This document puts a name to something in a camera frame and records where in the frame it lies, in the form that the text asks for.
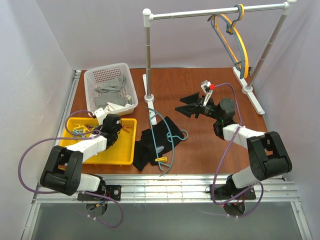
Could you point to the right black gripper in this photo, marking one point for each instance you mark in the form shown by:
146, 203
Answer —
198, 108

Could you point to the teal plastic hanger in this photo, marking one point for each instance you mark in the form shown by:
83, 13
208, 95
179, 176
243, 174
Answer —
164, 167

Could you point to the black underwear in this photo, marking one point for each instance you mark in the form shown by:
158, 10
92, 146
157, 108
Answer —
144, 149

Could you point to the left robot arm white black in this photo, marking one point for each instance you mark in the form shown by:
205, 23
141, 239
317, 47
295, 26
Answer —
63, 170

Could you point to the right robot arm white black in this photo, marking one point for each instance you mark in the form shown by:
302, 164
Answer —
267, 154

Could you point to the yellow plastic hanger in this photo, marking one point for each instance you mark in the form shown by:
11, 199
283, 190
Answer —
242, 64

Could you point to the white metal clothes rack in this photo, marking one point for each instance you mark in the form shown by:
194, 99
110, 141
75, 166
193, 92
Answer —
246, 83

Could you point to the orange clothespin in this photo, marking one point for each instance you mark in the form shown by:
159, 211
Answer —
127, 128

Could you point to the white cloth in basket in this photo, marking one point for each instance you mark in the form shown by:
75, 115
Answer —
117, 103

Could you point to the yellow plastic tray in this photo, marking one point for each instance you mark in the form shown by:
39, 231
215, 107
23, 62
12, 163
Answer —
121, 153

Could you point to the grey cloth in basket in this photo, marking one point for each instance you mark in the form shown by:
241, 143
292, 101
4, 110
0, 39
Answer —
109, 89

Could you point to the white plastic laundry basket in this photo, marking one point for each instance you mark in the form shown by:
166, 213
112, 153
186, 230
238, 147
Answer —
98, 75

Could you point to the pale yellow clothespin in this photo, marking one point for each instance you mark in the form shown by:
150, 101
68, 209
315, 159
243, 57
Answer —
81, 126

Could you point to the teal clothespin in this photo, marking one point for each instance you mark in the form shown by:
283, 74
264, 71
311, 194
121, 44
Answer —
78, 133

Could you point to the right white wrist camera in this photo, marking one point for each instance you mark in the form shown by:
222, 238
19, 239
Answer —
208, 89

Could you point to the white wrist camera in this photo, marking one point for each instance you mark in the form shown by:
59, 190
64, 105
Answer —
208, 89
100, 115

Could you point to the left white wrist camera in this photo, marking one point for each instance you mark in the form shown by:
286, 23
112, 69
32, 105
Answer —
100, 115

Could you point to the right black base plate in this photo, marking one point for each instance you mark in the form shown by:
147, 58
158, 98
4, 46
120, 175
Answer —
221, 192

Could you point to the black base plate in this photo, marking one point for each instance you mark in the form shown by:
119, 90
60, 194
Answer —
221, 192
111, 191

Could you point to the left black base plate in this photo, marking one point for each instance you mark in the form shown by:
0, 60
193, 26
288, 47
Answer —
111, 191

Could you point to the aluminium rail frame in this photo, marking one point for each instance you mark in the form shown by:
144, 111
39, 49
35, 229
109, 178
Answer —
175, 207

